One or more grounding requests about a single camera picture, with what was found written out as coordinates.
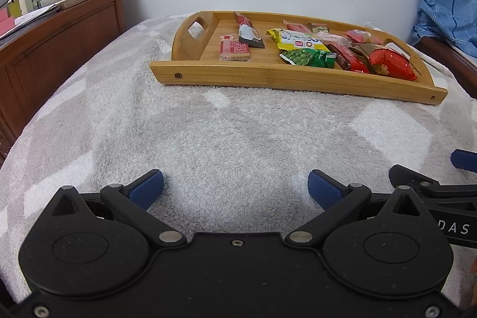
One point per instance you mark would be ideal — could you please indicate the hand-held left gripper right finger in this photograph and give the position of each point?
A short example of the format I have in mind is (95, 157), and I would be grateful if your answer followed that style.
(324, 187)

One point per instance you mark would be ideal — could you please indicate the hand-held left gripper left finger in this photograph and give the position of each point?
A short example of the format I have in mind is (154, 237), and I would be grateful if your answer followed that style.
(147, 187)

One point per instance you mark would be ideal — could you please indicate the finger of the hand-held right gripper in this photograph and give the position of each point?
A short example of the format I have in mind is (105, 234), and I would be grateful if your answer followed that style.
(410, 180)
(465, 159)

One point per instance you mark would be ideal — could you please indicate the wooden tray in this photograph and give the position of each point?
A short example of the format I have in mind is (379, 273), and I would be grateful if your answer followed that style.
(223, 79)

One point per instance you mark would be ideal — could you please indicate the white and pink snack packet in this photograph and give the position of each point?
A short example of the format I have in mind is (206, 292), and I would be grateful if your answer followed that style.
(335, 39)

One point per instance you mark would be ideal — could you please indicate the yellow and blue snack packet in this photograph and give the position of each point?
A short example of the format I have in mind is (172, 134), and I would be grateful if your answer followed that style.
(298, 40)

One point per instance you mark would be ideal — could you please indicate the white gold dotted snack packet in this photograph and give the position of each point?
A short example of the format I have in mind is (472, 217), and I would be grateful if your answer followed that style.
(319, 28)

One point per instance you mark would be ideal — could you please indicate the red biscuit packet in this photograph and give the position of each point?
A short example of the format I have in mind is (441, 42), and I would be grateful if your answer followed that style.
(234, 49)

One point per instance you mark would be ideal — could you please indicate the wooden chair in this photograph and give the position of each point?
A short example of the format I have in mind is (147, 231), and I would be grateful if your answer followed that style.
(451, 64)

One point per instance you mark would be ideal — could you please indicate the large red snack bag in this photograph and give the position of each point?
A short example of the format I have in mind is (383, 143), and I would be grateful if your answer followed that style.
(391, 63)

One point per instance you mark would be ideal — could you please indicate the red snack bar packet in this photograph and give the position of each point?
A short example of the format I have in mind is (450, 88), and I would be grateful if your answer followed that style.
(350, 61)

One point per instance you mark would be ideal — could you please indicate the green pea snack packet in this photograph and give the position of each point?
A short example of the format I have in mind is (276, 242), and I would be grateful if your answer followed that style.
(305, 58)

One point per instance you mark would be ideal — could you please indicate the dark olive snack packet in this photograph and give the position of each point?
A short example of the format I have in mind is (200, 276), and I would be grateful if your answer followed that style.
(253, 42)

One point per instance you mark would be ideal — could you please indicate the wooden cabinet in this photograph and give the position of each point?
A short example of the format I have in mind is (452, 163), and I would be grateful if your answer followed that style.
(56, 53)

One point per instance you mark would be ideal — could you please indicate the red and black sachet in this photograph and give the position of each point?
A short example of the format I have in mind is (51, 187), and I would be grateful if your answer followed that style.
(242, 20)

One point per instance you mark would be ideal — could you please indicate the stack of papers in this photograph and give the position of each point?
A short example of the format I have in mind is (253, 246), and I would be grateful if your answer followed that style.
(29, 18)

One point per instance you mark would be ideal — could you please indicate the pink box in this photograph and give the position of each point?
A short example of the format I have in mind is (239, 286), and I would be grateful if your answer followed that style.
(6, 23)

